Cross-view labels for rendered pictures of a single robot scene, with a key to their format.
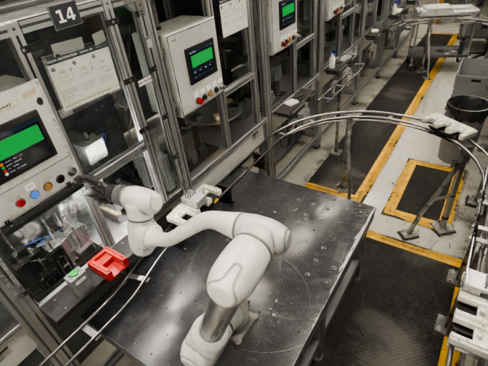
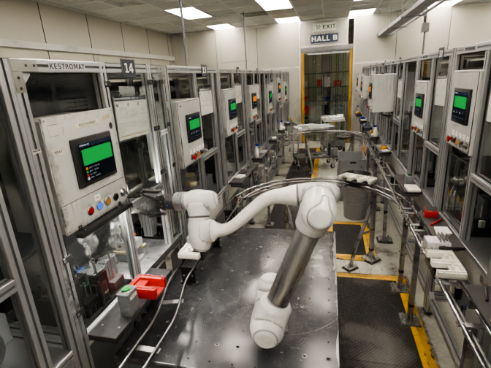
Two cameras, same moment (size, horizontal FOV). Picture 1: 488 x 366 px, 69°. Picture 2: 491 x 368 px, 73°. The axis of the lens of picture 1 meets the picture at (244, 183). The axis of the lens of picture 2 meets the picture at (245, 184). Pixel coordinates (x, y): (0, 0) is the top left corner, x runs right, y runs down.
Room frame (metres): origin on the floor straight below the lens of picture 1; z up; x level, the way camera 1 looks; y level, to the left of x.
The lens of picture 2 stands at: (-0.34, 0.80, 1.92)
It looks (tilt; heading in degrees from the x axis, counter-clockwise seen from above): 17 degrees down; 337
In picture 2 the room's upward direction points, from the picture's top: 4 degrees counter-clockwise
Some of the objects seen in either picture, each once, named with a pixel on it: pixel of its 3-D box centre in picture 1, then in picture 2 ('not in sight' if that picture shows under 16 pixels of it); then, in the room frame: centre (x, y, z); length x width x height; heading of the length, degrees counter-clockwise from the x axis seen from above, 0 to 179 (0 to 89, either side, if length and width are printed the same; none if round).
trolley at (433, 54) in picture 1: (441, 35); (313, 144); (5.60, -3.34, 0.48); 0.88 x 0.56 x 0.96; 71
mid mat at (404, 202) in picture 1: (425, 190); (348, 238); (2.56, -1.71, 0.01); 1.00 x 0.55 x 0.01; 143
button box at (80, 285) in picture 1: (78, 281); (126, 299); (1.12, 0.82, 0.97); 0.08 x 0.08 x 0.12; 53
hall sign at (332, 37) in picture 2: not in sight; (324, 38); (7.60, -5.05, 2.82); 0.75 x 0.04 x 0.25; 53
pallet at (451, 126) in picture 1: (447, 128); (356, 180); (2.27, -1.56, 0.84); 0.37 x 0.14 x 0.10; 21
